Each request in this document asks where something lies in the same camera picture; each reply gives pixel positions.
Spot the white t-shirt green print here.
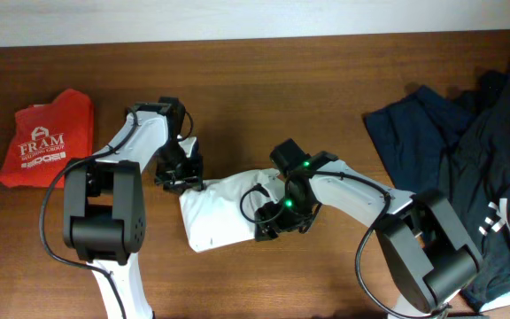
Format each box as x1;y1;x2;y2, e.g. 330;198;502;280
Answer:
179;168;284;253

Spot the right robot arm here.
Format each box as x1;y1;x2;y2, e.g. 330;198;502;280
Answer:
249;139;483;318

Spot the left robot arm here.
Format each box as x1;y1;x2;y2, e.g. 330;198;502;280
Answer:
63;97;203;318

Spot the red folded t-shirt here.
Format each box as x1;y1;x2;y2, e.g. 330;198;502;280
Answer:
0;89;94;188

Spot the navy blue t-shirt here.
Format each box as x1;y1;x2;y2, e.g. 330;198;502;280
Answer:
364;86;475;193

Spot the black t-shirt white lettering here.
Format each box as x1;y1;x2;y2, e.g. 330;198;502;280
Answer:
439;61;510;312

